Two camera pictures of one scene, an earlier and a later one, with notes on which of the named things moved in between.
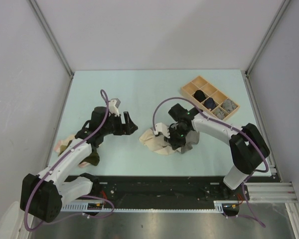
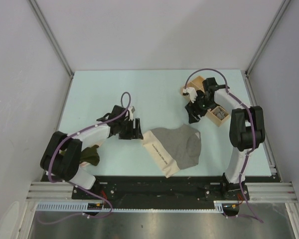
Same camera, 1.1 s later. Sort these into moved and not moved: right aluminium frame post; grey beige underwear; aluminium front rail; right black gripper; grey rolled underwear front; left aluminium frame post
Moved: right black gripper; grey beige underwear
Not moved: right aluminium frame post; grey rolled underwear front; left aluminium frame post; aluminium front rail
